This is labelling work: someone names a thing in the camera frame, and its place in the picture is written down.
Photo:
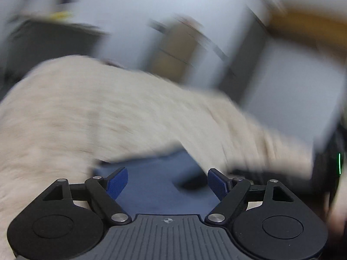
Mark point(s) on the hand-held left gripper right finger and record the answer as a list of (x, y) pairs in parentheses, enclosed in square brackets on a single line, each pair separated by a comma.
[(218, 184)]

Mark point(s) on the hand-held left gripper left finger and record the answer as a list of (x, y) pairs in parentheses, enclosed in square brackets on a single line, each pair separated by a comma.
[(118, 182)]

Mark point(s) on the black and blue garment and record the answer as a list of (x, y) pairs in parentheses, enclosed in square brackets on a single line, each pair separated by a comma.
[(151, 173)]

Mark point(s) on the cream fluffy blanket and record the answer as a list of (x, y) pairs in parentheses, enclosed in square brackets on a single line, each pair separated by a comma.
[(108, 108)]

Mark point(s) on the grey door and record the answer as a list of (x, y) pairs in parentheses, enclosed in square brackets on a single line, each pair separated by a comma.
[(244, 54)]

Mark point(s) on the wooden cabinet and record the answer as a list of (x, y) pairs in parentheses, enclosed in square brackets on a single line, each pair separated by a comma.
[(306, 27)]

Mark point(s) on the gold refrigerator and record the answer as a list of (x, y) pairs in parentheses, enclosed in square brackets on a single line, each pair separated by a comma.
[(173, 51)]

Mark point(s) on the grey folding table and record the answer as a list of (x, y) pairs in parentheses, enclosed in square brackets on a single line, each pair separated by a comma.
[(54, 32)]

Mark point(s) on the yellow tissue box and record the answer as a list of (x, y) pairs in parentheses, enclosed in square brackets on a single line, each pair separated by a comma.
[(61, 15)]

